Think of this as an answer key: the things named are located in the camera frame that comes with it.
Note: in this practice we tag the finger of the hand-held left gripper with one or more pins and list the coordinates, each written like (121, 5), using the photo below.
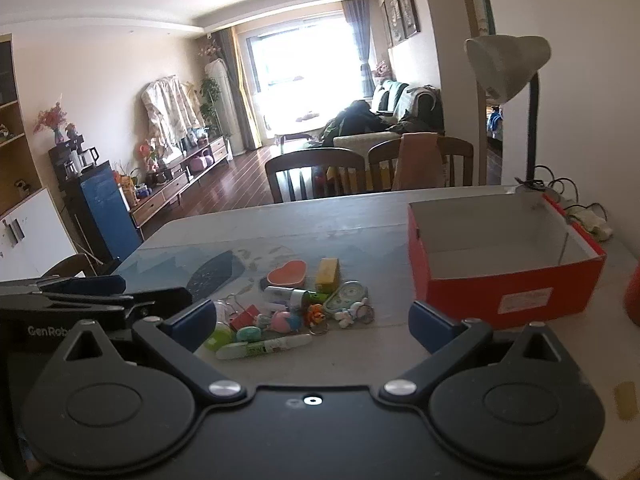
(95, 285)
(160, 300)

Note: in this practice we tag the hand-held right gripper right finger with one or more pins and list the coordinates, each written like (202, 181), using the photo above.
(430, 325)

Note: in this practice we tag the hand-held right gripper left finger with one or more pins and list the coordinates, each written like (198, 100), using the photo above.
(192, 317)

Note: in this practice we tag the red cardboard box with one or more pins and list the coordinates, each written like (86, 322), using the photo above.
(460, 300)

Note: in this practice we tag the green avocado print pen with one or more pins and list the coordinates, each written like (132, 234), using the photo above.
(260, 347)

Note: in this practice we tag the pink round toy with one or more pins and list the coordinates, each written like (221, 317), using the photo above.
(282, 321)

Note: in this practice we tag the white tube with green cap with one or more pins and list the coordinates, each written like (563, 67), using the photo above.
(280, 294)

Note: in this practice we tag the pink heart-shaped dish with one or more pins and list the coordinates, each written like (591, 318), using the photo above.
(286, 274)

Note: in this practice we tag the yellow eraser block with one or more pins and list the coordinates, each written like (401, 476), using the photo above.
(327, 275)

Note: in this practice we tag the dark wooden chair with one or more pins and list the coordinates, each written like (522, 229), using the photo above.
(382, 157)
(315, 160)
(457, 152)
(70, 265)

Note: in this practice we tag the printed table mat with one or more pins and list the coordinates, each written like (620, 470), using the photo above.
(165, 265)

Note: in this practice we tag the blue cabinet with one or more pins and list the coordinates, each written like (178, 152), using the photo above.
(110, 210)

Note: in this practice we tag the white wooden shelf cabinet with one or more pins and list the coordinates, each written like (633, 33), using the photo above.
(30, 230)

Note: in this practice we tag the wooden TV cabinet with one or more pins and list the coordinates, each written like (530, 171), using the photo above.
(165, 195)

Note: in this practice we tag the black coffee machine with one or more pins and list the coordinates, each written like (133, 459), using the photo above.
(72, 157)

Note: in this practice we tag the orange flower decoration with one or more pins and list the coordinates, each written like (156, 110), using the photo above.
(148, 152)

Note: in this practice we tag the orange cloth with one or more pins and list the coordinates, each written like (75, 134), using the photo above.
(417, 162)

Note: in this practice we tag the vase of pink flowers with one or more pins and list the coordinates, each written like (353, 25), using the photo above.
(50, 117)

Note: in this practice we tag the floral dust cover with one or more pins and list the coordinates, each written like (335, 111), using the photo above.
(167, 110)

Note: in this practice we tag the white cloth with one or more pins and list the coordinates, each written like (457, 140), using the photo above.
(592, 222)

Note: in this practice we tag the beige sofa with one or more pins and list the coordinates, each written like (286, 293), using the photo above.
(360, 142)

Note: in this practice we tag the red water bottle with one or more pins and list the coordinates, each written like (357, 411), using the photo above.
(632, 295)

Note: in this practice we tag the white tower air conditioner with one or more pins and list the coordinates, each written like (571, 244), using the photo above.
(225, 105)

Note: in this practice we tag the potted green plant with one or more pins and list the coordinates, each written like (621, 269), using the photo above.
(209, 100)

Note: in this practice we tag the white coffee table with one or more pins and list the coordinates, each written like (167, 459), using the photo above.
(300, 132)

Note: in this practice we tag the dark jacket pile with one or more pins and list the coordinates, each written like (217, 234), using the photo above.
(355, 120)

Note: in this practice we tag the grey and yellow curtain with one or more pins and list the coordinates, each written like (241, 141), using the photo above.
(235, 85)

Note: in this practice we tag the grey sofa with cushions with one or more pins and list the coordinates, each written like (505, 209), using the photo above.
(395, 97)

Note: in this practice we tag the pink artificial flowers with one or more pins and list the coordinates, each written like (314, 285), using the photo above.
(210, 50)

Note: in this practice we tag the white desk lamp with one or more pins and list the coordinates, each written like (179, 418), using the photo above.
(505, 65)

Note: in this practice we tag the blue grey curtain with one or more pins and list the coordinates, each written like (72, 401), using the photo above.
(361, 40)

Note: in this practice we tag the framed wall picture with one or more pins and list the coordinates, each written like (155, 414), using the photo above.
(407, 5)
(390, 17)

